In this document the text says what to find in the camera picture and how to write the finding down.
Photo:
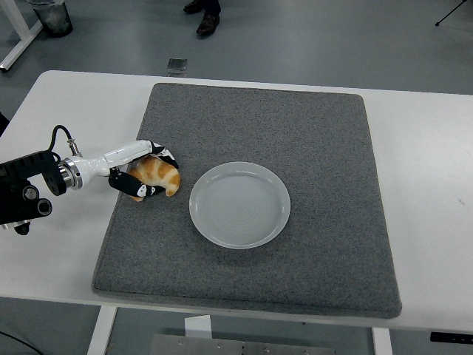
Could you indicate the black tripod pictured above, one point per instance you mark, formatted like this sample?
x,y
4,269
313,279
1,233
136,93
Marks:
x,y
437,24

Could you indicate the grey waste bin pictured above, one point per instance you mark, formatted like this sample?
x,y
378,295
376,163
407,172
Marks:
x,y
53,18

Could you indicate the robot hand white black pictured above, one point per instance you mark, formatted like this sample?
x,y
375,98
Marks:
x,y
111,159

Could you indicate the white table centre bracket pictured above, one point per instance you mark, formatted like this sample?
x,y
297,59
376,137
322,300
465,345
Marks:
x,y
197,327

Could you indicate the white desk frame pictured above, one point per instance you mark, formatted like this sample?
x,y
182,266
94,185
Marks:
x,y
22,40

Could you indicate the pale grey round plate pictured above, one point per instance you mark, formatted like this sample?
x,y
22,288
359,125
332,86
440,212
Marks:
x,y
240,207

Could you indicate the grey felt mat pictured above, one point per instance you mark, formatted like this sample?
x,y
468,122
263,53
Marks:
x,y
295,148

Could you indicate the black table control panel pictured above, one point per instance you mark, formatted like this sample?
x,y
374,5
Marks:
x,y
451,337

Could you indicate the croissant bread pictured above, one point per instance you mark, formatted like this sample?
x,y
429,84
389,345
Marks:
x,y
162,174

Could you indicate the person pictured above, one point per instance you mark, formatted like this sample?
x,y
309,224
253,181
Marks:
x,y
207,24

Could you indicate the metal floor socket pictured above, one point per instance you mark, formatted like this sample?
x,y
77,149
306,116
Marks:
x,y
177,66

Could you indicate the grey metal plate with screws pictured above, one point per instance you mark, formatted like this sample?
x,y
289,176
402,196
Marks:
x,y
240,347

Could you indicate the white table leg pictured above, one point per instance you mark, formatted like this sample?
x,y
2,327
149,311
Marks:
x,y
381,342
101,331

